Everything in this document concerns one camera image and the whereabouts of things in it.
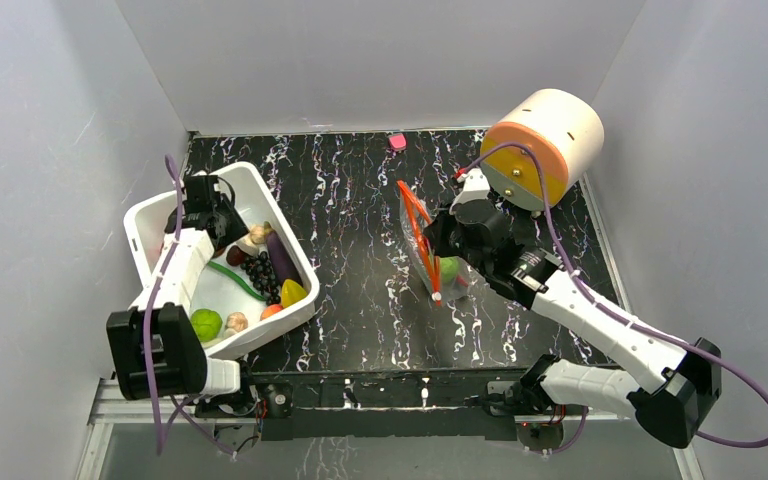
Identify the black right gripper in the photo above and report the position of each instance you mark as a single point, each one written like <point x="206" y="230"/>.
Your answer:
<point x="441" y="234"/>

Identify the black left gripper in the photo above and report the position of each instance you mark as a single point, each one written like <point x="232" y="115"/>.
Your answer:
<point x="237" y="230"/>

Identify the green toy custard apple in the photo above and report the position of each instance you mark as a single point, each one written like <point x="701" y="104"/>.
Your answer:
<point x="449" y="269"/>

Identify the clear zip bag orange zipper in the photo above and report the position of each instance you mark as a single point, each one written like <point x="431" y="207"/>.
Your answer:
<point x="414" y="216"/>

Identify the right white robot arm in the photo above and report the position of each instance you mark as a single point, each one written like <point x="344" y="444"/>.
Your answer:
<point x="669" y="391"/>

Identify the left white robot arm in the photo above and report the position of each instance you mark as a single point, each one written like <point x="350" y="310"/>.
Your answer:
<point x="154" y="345"/>

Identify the white toy garlic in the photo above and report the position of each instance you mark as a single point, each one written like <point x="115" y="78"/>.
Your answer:
<point x="248" y="246"/>

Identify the dark red toy date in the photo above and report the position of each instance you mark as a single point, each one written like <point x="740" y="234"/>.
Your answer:
<point x="235" y="257"/>

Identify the tan toy garlic bulb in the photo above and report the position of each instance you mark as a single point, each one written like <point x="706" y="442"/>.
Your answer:
<point x="259" y="232"/>

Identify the black toy grape bunch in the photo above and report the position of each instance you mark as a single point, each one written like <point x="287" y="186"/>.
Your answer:
<point x="262" y="277"/>

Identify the white plastic bin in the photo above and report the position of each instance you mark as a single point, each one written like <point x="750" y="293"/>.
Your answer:
<point x="208" y="289"/>

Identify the green toy bean pod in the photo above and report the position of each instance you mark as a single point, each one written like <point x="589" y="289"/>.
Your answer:
<point x="236" y="279"/>

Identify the small pink eraser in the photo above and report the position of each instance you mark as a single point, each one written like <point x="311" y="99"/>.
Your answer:
<point x="397" y="142"/>

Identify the purple toy eggplant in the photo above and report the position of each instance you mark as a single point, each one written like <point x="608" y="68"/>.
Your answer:
<point x="282" y="263"/>

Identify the light green toy fruit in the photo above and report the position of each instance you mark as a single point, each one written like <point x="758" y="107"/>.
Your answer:
<point x="207" y="324"/>

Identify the beige toy garlic bulb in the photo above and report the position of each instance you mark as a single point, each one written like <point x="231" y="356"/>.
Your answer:
<point x="236" y="322"/>

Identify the yellow toy starfruit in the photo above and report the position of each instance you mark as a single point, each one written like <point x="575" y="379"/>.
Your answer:
<point x="291" y="293"/>

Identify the orange toy peach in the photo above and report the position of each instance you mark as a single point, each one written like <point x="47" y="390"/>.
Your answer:
<point x="270" y="311"/>

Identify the round cream drawer cabinet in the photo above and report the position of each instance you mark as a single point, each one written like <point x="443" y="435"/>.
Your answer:
<point x="565" y="134"/>

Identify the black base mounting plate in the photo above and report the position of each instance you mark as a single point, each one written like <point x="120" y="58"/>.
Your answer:
<point x="406" y="403"/>

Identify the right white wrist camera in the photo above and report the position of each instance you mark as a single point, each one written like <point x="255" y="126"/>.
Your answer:
<point x="473" y="185"/>

